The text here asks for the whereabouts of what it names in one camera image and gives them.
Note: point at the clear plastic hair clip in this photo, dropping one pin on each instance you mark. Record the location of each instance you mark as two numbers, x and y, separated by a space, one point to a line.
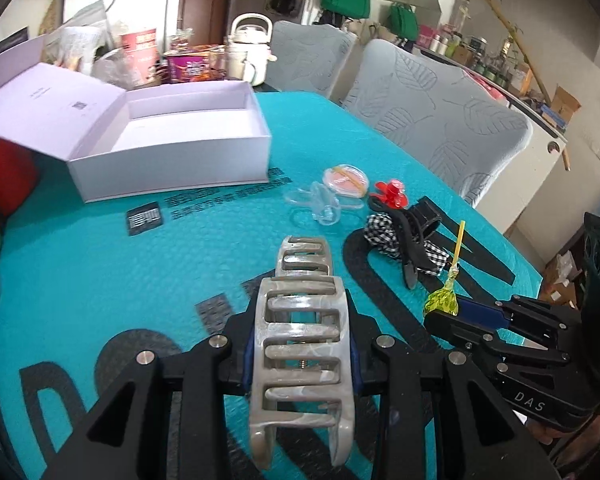
326 206

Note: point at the brown wooden door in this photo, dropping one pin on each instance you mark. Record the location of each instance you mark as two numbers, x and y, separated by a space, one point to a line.
207 19

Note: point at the cream white kettle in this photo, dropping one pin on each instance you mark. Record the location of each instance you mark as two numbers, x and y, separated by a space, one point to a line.
247 48

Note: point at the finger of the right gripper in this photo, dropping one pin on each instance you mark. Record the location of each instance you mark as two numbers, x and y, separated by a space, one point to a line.
461 334
471 311

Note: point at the right hand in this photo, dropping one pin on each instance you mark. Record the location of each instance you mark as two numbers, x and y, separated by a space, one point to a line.
571 448

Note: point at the grey leaf chair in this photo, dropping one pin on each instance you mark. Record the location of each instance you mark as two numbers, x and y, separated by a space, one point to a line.
439 115
309 58

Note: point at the white mini fridge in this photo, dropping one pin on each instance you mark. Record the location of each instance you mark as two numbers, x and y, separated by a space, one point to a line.
126 16

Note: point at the purple instant noodle bowl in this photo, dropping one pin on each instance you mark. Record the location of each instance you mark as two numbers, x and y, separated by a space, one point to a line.
185 67

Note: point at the lavender open gift box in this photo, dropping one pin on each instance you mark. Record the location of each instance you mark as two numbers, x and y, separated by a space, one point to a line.
119 143

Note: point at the red flower hair clip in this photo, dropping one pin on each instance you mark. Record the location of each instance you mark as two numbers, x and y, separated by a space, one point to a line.
391 193

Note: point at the teal bubble mailer mat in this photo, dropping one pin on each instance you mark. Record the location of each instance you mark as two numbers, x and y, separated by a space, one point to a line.
80 294

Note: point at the pink round blush compact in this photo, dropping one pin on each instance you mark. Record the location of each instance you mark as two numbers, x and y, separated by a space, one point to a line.
346 180

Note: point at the pink paper cup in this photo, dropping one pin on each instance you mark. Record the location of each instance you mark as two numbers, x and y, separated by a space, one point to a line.
142 55

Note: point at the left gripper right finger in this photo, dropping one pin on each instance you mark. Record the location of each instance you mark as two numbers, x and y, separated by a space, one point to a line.
440 406

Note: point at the small green tote bag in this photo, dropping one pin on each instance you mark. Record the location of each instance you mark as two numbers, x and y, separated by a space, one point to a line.
403 22

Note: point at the yellow green lollipop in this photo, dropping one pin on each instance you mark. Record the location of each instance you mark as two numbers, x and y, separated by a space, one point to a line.
444 299

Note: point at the beige marbled hair claw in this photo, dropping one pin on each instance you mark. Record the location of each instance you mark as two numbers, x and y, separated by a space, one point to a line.
301 368

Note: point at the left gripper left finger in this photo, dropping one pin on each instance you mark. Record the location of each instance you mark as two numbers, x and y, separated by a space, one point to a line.
170 409

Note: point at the red box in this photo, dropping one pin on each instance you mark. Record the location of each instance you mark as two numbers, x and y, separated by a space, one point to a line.
18 176

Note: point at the black white gingham scrunchie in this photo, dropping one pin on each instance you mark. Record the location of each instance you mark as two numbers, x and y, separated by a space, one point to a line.
381 234

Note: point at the far grey leaf chair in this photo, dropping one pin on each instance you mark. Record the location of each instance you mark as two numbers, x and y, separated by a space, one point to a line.
309 58

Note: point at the near grey leaf chair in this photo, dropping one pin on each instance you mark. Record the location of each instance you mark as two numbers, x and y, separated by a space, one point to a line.
439 115

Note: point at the black hair clip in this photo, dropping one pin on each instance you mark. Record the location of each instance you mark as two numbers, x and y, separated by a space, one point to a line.
413 225

